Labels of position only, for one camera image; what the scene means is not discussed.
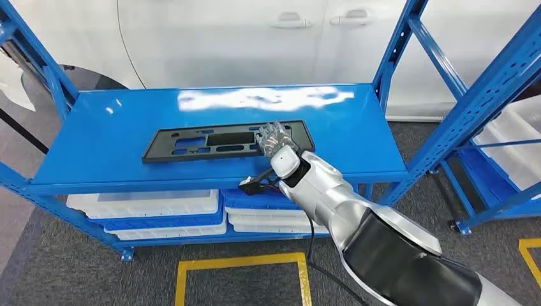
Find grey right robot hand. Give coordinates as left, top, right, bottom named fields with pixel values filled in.
left=255, top=121, right=300, bottom=158

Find black plastic plate frame part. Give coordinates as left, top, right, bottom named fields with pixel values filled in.
left=141, top=120, right=316, bottom=164

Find blue metal shelf rack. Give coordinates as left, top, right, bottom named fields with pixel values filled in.
left=431, top=97, right=541, bottom=236
left=0, top=0, right=541, bottom=263

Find white plastic tray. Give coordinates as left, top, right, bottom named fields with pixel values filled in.
left=105, top=215, right=228, bottom=242
left=66, top=189, right=221, bottom=219
left=224, top=206, right=314, bottom=228
left=473, top=94, right=541, bottom=191
left=230, top=221, right=331, bottom=235

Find white car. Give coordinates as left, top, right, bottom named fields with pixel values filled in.
left=0, top=0, right=541, bottom=123

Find yellow floor tape square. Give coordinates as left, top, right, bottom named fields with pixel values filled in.
left=519, top=238, right=541, bottom=289
left=174, top=252, right=313, bottom=306

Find black floor strip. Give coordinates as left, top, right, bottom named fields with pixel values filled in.
left=0, top=106, right=50, bottom=156

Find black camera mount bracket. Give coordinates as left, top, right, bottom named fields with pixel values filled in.
left=237, top=168, right=283, bottom=196

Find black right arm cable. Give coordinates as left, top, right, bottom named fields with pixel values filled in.
left=305, top=213, right=371, bottom=306

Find white car door handle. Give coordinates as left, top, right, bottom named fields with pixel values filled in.
left=329, top=9, right=377, bottom=27
left=270, top=11, right=314, bottom=29

